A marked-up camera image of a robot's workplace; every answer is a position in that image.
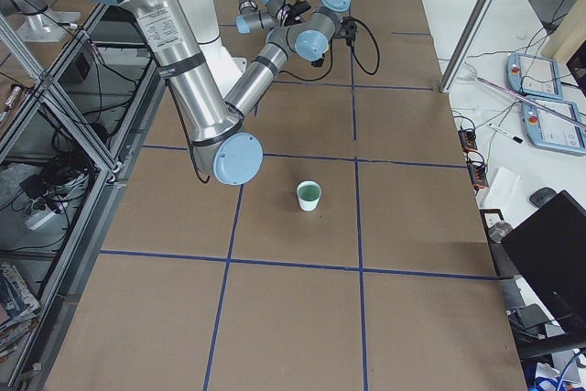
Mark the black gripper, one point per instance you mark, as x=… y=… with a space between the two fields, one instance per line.
x=298 y=7
x=319 y=59

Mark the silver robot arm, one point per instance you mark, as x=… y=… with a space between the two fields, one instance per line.
x=206 y=85
x=256 y=15

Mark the light green plastic cup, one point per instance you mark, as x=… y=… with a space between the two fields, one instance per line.
x=308 y=194

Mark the stack of books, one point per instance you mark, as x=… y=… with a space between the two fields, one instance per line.
x=19 y=308

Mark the orange black connector block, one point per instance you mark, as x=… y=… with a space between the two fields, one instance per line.
x=475 y=162

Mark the upper blue teach pendant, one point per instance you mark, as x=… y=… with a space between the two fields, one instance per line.
x=534 y=75

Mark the blue teach pendant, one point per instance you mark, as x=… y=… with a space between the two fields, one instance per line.
x=546 y=131
x=534 y=75

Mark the black marker pen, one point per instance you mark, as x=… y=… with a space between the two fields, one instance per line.
x=503 y=132

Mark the lower blue teach pendant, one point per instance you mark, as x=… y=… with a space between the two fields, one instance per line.
x=546 y=131

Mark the black computer mouse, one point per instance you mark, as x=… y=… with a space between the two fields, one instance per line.
x=541 y=196

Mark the black laptop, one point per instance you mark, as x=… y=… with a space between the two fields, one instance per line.
x=548 y=250

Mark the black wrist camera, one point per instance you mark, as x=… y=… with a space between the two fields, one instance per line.
x=348 y=31

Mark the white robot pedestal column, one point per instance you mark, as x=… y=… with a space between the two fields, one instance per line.
x=202 y=18

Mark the aluminium frame post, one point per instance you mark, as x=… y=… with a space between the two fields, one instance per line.
x=464 y=45

